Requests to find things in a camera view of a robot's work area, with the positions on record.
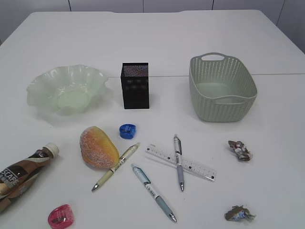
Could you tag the black mesh pen holder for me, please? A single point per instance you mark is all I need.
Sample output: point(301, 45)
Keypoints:
point(135, 85)

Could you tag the paper ball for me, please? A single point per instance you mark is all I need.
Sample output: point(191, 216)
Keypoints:
point(241, 151)
point(238, 213)

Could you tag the clear plastic ruler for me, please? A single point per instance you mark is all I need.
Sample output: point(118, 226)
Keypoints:
point(192, 167)

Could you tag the grey retractable pen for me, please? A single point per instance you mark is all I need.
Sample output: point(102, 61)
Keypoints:
point(178, 156)

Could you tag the blue retractable pen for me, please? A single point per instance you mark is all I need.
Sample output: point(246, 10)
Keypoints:
point(155, 195)

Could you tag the blue pencil sharpener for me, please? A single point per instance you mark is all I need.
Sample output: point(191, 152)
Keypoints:
point(127, 131)

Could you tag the pink pencil sharpener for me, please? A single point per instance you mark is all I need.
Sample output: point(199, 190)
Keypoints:
point(61, 217)

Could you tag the green plastic woven basket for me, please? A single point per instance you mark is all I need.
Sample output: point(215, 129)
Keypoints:
point(221, 90)

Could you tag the beige retractable pen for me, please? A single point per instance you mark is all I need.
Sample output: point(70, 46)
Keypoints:
point(112, 170)

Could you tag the brown Nescafe coffee bottle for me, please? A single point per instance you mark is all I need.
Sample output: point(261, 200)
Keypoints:
point(17, 178)

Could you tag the sugared orange bread bun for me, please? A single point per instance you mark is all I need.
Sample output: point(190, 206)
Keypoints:
point(97, 149)

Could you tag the green wavy glass plate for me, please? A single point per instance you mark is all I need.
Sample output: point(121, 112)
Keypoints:
point(66, 90)

